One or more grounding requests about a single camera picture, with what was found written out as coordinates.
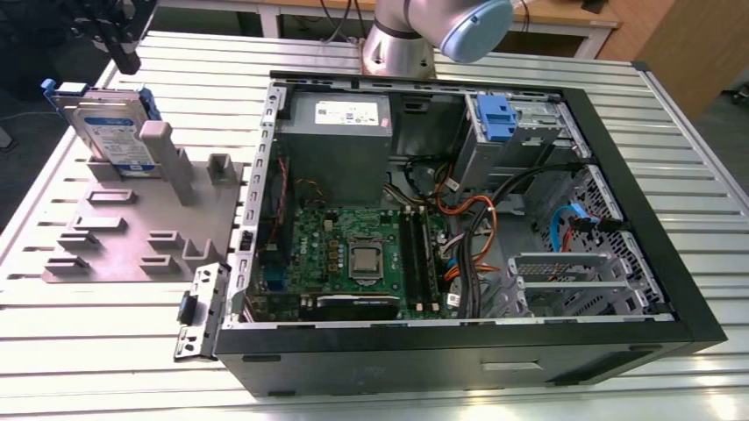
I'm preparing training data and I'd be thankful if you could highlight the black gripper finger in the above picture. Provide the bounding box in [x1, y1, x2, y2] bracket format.
[118, 37, 142, 74]
[92, 19, 126, 71]

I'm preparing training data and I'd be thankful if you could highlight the hard disk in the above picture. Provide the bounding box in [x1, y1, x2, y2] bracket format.
[40, 79, 162, 179]

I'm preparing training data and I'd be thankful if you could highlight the metal disk bay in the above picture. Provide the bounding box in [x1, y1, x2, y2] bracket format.
[506, 252, 671, 319]

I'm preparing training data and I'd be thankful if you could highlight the grey parts rack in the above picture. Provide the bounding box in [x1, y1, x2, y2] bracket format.
[40, 121, 247, 284]

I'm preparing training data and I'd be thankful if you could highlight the grey power supply unit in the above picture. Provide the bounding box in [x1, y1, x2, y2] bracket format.
[272, 91, 393, 208]

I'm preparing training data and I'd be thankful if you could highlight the green motherboard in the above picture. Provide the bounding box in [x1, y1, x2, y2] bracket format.
[249, 204, 456, 322]

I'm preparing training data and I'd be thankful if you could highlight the silver CPU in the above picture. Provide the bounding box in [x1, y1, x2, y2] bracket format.
[349, 247, 384, 273]

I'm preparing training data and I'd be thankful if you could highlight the blue drive latch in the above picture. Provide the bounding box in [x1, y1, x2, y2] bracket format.
[476, 94, 519, 142]

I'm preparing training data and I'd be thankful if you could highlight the CPU socket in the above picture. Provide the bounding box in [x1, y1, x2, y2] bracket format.
[344, 235, 391, 289]

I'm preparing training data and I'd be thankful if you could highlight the black RAM slot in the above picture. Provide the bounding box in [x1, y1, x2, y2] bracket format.
[415, 205, 440, 311]
[400, 205, 427, 312]

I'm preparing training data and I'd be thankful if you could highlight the grey metal drive cage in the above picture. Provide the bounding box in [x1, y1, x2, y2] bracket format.
[455, 91, 591, 194]

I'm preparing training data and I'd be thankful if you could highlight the black graphics card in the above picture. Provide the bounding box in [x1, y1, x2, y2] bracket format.
[297, 293, 403, 322]

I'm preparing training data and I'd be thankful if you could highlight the black PC case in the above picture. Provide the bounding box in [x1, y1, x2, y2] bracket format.
[213, 68, 730, 398]

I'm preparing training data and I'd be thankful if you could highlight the wooden cabinet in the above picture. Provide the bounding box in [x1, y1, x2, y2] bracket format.
[595, 0, 749, 119]

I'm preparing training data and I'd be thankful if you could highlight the black chair base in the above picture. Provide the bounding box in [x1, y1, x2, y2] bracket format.
[724, 76, 749, 106]

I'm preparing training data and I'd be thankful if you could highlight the blue bracket clip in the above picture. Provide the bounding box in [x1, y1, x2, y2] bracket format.
[176, 289, 201, 326]

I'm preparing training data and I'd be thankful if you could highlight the metal expansion slot bracket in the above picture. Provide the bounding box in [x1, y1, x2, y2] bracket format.
[172, 261, 232, 363]

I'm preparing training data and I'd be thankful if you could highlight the orange wire loop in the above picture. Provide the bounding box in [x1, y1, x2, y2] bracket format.
[435, 195, 499, 240]

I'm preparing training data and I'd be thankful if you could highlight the orange wire bundle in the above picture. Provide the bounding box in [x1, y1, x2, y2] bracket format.
[443, 261, 502, 282]

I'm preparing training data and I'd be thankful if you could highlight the wooden desk white frame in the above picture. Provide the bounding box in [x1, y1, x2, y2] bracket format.
[86, 0, 620, 61]

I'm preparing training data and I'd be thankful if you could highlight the black cable bundle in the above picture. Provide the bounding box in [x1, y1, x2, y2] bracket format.
[455, 161, 586, 319]

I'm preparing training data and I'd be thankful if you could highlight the blue wire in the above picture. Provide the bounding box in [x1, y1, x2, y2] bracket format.
[547, 203, 592, 254]

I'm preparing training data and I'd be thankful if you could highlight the black disk power wire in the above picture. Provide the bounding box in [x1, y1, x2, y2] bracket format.
[570, 214, 630, 236]

